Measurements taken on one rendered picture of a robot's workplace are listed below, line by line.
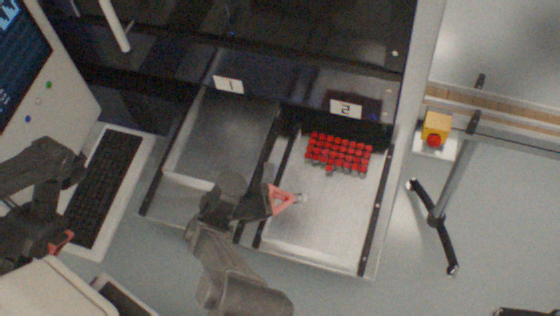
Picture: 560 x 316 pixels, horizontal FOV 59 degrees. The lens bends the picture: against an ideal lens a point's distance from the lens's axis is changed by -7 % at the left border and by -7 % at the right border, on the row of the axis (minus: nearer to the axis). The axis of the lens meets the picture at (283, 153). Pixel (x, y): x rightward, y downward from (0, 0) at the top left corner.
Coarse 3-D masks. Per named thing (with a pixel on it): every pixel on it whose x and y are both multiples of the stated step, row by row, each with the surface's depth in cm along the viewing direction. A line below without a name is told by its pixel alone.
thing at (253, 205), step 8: (264, 184) 105; (248, 192) 107; (256, 192) 106; (264, 192) 105; (240, 200) 104; (248, 200) 105; (256, 200) 106; (264, 200) 104; (240, 208) 104; (248, 208) 105; (256, 208) 106; (264, 208) 104; (240, 216) 104; (248, 216) 106; (256, 216) 107
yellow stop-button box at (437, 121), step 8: (432, 112) 139; (440, 112) 139; (448, 112) 138; (424, 120) 138; (432, 120) 137; (440, 120) 137; (448, 120) 137; (424, 128) 138; (432, 128) 137; (440, 128) 136; (448, 128) 136; (424, 136) 141; (440, 136) 138
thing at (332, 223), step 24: (288, 168) 149; (312, 168) 150; (312, 192) 146; (336, 192) 145; (360, 192) 145; (288, 216) 143; (312, 216) 142; (336, 216) 142; (360, 216) 141; (264, 240) 140; (288, 240) 139; (312, 240) 139; (336, 240) 138; (360, 240) 138
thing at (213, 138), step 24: (216, 96) 165; (240, 96) 164; (192, 120) 161; (216, 120) 160; (240, 120) 160; (264, 120) 159; (192, 144) 156; (216, 144) 156; (240, 144) 155; (264, 144) 151; (168, 168) 153; (192, 168) 152; (216, 168) 152; (240, 168) 151
